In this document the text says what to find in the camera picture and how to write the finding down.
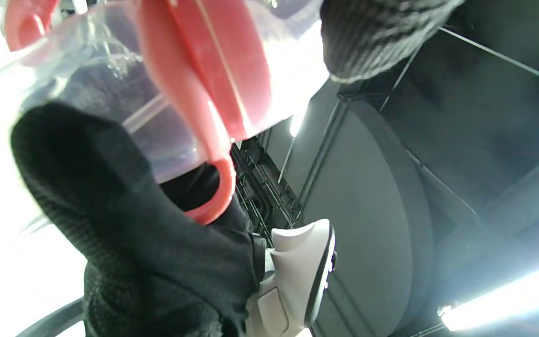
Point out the person's left hand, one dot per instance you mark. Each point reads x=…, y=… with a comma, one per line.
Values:
x=377, y=32

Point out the person's right hand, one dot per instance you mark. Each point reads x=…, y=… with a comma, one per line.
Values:
x=134, y=257

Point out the pink nipple collar component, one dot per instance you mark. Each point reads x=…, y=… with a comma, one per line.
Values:
x=232, y=61

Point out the clear baby bottle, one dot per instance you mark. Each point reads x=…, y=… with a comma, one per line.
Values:
x=110, y=75

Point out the black grey hand controller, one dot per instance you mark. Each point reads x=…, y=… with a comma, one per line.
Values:
x=297, y=271

